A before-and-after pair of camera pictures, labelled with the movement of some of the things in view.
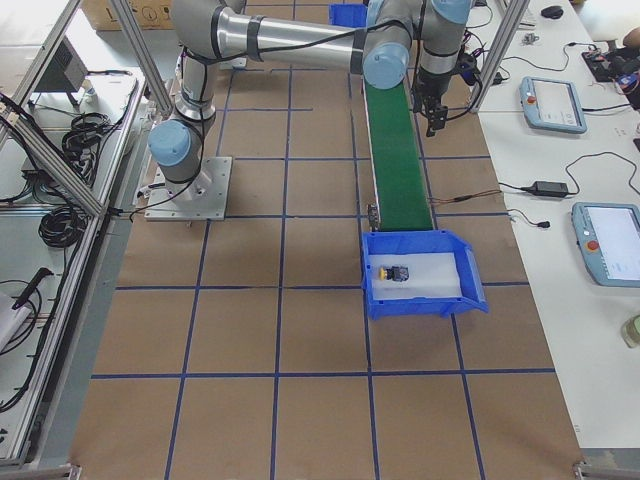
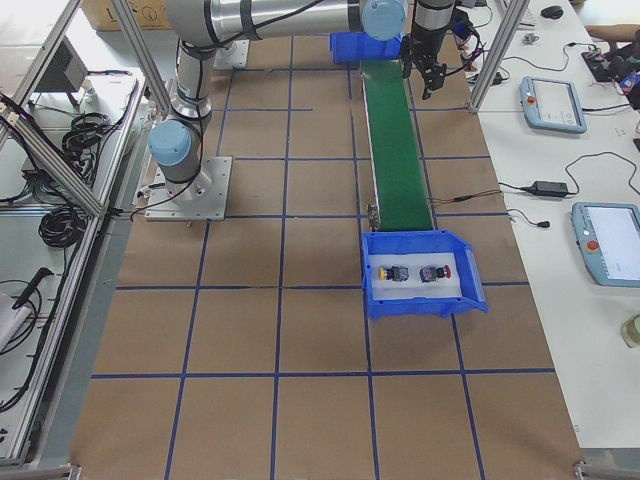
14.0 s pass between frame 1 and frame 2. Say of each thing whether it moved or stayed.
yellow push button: stayed
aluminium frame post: stayed
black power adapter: stayed
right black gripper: moved
